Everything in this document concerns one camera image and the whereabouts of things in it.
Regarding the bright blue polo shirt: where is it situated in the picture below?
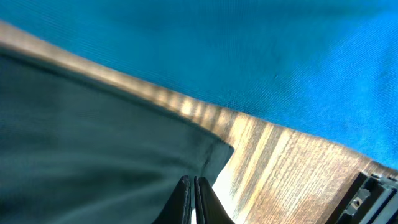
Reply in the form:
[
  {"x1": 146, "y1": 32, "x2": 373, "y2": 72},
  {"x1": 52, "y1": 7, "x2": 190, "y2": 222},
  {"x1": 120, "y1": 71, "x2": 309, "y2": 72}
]
[{"x1": 1, "y1": 0, "x2": 397, "y2": 169}]

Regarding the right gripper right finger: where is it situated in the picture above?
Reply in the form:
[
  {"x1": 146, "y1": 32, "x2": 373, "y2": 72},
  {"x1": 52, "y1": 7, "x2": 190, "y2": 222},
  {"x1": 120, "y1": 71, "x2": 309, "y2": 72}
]
[{"x1": 194, "y1": 177, "x2": 234, "y2": 224}]

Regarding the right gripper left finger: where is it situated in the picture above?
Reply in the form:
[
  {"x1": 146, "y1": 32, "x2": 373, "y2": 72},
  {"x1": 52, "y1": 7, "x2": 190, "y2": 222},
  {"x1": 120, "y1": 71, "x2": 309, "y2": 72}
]
[{"x1": 152, "y1": 175, "x2": 192, "y2": 224}]

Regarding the black polo shirt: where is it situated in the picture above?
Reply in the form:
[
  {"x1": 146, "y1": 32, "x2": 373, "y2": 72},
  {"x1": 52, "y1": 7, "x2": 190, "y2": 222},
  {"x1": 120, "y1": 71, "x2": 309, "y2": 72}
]
[{"x1": 1, "y1": 49, "x2": 234, "y2": 223}]

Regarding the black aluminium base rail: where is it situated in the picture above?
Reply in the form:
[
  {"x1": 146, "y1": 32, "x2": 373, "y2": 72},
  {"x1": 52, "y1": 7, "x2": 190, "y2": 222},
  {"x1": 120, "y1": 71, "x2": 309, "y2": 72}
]
[{"x1": 326, "y1": 172, "x2": 398, "y2": 224}]

